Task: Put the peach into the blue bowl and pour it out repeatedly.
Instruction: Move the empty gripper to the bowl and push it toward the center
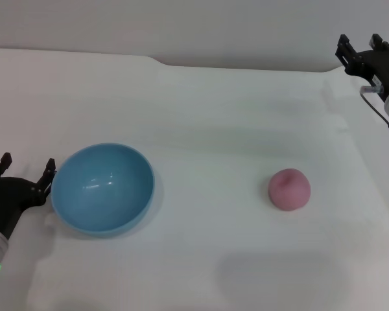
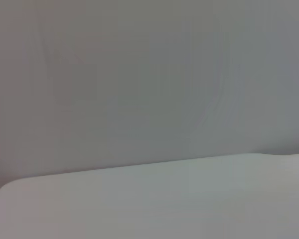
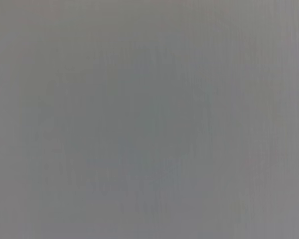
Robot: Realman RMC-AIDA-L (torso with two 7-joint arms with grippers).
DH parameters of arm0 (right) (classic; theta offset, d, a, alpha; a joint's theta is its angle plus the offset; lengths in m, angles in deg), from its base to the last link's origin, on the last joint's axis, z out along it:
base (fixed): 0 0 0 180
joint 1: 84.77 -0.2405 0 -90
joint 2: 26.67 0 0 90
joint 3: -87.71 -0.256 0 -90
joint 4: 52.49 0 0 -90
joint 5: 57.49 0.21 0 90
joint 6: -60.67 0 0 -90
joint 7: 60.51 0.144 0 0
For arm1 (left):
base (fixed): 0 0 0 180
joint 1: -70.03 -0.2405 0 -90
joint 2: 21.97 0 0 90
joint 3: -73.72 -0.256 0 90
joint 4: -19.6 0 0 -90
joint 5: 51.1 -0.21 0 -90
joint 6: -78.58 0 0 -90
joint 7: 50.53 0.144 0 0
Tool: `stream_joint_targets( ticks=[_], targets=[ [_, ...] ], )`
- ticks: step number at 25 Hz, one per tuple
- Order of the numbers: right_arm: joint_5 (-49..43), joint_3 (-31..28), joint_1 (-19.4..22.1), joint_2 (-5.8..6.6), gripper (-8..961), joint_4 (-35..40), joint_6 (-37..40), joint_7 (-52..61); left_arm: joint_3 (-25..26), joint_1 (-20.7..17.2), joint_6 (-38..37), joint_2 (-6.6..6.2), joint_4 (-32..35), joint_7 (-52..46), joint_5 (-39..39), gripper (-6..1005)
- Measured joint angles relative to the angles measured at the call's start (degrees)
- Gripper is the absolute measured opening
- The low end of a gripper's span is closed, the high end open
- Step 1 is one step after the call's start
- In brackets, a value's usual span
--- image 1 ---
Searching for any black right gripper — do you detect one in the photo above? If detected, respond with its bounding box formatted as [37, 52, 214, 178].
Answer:
[335, 33, 389, 97]

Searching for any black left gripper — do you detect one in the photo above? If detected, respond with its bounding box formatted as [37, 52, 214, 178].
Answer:
[0, 152, 57, 240]

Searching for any blue ceramic bowl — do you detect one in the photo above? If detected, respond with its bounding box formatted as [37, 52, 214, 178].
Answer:
[50, 143, 156, 239]

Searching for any pink peach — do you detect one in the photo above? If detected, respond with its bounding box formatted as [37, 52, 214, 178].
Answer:
[268, 168, 312, 212]

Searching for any right gripper cable with plug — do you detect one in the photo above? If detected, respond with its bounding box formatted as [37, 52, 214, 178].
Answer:
[359, 85, 389, 143]

